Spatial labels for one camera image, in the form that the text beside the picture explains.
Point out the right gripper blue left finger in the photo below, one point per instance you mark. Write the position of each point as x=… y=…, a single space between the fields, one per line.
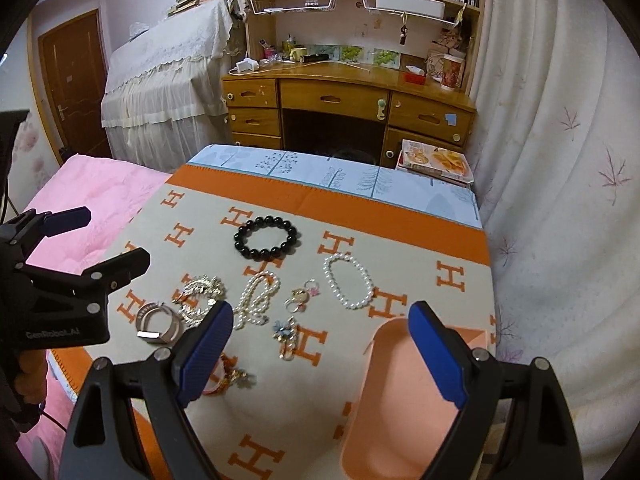
x=102 y=440

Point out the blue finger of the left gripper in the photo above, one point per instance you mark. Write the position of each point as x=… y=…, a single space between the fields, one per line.
x=92 y=285
x=21 y=235

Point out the pink jewelry tray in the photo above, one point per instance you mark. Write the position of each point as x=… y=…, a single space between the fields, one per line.
x=400 y=419

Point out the pink bed sheet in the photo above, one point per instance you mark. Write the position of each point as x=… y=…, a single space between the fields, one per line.
x=114 y=192

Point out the food picture box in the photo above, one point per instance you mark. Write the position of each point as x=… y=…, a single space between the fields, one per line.
x=435 y=162

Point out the brown wooden door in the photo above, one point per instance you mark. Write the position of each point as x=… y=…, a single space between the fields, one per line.
x=74 y=77

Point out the white storage bin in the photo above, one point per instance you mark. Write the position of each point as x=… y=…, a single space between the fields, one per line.
x=432 y=8

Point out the red tissue box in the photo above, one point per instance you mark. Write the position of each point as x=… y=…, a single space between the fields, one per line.
x=414 y=75

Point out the white power adapter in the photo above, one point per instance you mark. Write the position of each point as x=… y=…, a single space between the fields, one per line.
x=247 y=65

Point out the light blue leaf sheet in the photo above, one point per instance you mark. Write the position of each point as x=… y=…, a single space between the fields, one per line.
x=396 y=187

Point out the orange H pattern blanket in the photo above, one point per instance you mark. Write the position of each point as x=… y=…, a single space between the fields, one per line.
x=346 y=265

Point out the wooden desk with drawers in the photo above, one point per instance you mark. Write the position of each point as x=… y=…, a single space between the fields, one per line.
x=341 y=110

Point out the lace covered piano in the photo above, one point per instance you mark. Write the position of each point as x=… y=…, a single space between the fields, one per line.
x=163 y=100

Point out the wooden bookshelf hutch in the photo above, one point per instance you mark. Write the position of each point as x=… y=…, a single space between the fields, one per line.
x=360 y=24

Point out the paper cup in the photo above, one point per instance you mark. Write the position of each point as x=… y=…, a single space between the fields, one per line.
x=452 y=71

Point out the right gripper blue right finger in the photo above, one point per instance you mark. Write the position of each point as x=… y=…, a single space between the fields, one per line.
x=539 y=441

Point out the silver bangle watch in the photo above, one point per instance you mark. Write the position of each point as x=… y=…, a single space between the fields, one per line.
x=156 y=323

